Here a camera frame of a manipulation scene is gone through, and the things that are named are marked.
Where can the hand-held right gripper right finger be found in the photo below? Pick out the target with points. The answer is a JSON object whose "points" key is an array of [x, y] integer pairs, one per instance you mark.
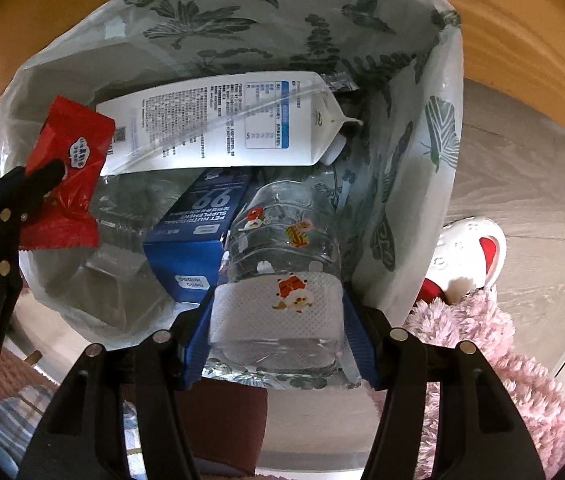
{"points": [[360, 340]]}

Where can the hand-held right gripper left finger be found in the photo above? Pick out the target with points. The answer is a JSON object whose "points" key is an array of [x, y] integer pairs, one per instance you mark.
{"points": [[197, 355]]}

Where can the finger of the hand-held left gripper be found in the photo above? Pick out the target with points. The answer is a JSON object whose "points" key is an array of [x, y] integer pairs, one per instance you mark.
{"points": [[12, 197]]}

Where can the red packet with white label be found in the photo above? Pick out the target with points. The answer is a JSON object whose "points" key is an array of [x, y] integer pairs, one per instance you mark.
{"points": [[72, 160]]}

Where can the dark blue cardboard box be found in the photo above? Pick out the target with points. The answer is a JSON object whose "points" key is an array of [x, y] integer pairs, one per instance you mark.
{"points": [[187, 255]]}

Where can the clear sticker-decorated plastic bottle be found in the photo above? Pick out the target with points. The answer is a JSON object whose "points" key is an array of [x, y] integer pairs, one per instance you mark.
{"points": [[272, 260]]}

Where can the clear plastic clamshell container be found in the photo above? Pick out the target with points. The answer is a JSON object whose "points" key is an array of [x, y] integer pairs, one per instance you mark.
{"points": [[117, 265]]}

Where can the white milk carton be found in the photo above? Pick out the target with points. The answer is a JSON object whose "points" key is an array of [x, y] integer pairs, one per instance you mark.
{"points": [[202, 125]]}

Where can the clear plastic packaging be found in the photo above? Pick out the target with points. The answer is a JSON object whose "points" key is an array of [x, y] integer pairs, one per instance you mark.
{"points": [[222, 123]]}

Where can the leaf-print plastic trash bag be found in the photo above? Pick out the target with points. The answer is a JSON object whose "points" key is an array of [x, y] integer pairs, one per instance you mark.
{"points": [[262, 10]]}

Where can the pink chenille rug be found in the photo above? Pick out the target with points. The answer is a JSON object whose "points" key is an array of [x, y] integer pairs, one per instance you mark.
{"points": [[17, 365]]}

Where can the dark maroon cloth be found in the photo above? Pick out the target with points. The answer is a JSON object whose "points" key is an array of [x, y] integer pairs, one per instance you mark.
{"points": [[222, 435]]}

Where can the white and red slipper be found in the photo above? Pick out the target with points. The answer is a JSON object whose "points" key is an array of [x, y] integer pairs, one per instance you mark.
{"points": [[487, 370], [462, 245]]}

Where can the wooden bed frame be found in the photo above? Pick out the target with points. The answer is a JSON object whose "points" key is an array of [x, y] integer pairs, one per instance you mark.
{"points": [[512, 25]]}

